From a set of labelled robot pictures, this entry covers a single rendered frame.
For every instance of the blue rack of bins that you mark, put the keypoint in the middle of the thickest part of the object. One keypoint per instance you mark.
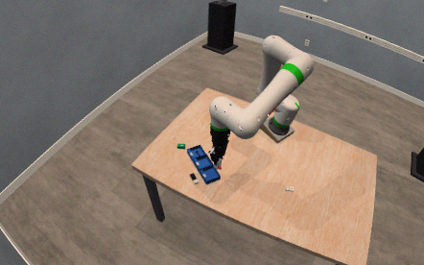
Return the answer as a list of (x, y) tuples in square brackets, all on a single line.
[(203, 164)]

